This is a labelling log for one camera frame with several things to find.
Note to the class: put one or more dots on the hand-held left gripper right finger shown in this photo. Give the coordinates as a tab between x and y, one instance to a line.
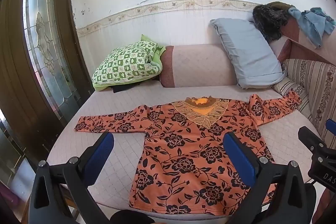
237	158

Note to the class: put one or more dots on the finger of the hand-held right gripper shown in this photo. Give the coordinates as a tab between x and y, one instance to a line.
311	141
331	126

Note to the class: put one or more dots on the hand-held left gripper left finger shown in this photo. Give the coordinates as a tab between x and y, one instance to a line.
101	153

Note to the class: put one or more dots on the orange floral blouse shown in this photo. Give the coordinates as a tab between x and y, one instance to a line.
183	161

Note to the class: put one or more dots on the striped sofa cushion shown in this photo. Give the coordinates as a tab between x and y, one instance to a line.
312	82

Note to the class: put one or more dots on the pink sofa backrest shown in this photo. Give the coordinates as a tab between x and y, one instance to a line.
299	48

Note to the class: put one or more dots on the green checked pillow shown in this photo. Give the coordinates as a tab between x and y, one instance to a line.
126	61

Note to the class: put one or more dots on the pink quilted sofa armrest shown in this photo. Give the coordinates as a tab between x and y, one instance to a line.
197	66

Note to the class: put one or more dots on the grey-blue pillow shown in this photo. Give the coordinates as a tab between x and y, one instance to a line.
249	56

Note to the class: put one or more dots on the blue cloth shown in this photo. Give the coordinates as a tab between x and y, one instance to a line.
307	24

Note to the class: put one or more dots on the wooden door with stained glass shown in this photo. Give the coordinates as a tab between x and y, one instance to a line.
39	56

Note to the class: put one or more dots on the dark furry hat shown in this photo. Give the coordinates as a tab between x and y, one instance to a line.
267	22

